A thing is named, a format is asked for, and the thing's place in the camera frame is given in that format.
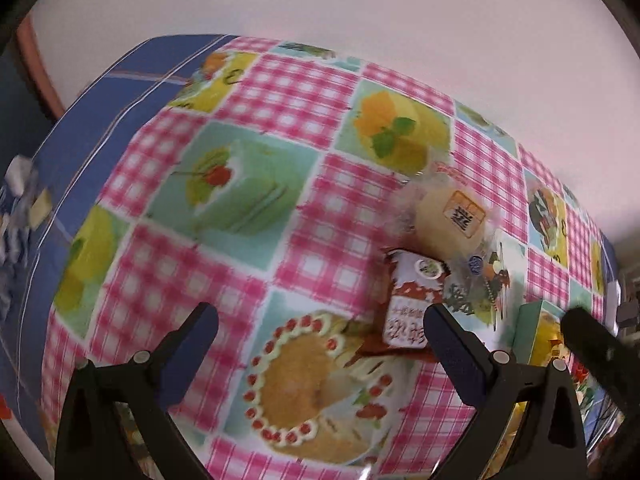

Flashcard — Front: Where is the yellow bread bag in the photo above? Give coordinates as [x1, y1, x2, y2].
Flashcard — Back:
[528, 311, 570, 366]

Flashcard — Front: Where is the pink checkered picture tablecloth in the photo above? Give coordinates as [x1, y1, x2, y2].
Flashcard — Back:
[2, 36, 616, 479]

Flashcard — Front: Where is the red white biscuit packet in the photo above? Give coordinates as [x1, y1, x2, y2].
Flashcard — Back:
[357, 248, 450, 363]

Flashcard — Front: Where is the round pastry in clear wrapper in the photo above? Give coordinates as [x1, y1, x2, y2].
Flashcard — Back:
[390, 160, 500, 276]

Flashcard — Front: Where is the white tray with green rim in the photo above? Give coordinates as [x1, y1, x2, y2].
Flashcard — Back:
[508, 299, 622, 461]

